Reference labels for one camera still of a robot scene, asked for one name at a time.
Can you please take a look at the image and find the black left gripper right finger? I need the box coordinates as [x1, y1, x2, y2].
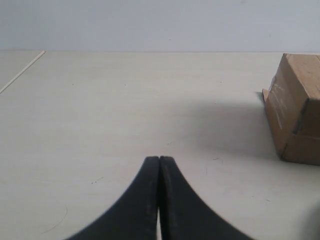
[159, 156, 251, 240]

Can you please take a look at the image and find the brown cardboard slotted box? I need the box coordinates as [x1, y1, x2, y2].
[262, 53, 320, 166]

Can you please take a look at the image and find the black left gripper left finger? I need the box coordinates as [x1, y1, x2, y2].
[69, 156, 160, 240]

